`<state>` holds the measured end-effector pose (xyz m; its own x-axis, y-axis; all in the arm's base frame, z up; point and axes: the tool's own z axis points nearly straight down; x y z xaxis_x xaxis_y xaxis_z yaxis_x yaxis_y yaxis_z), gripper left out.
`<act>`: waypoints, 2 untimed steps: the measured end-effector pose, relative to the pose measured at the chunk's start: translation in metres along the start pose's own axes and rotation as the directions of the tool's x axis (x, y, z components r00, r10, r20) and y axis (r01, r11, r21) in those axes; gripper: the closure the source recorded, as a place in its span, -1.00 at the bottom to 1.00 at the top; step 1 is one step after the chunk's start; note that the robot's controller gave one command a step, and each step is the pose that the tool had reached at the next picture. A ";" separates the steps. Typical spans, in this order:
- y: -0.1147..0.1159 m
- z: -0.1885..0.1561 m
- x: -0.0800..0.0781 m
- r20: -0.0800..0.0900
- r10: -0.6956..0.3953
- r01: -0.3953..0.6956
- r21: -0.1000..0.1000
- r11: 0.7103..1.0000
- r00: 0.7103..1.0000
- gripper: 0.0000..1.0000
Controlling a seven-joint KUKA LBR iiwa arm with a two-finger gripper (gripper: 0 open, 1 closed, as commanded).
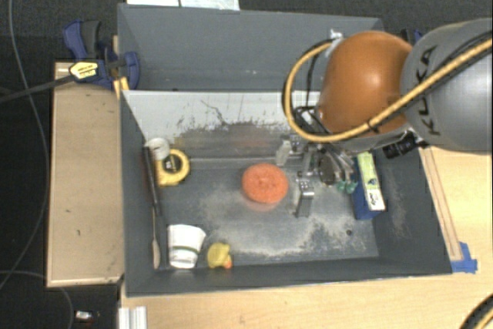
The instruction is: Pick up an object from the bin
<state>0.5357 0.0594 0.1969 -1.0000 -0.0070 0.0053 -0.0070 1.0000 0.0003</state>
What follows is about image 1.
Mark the white paper cup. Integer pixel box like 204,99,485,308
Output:
166,223,207,270

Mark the blue and green box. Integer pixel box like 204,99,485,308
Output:
350,151,387,221

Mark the pale wood flat board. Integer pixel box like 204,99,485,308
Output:
45,61,125,288

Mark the black and pale long utensil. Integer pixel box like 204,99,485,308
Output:
142,145,163,269

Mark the grey metal bin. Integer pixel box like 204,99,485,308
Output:
116,2,454,298

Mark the yellow tape measure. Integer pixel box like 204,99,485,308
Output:
155,149,191,187

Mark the black cylinder on white bracket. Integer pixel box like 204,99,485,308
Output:
381,133,419,160

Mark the yellow rubber duck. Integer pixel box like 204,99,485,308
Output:
206,242,233,270

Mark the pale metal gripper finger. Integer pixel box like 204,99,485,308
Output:
294,180,315,220
274,134,305,167

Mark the orange round sponge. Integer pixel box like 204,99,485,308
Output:
241,163,290,205

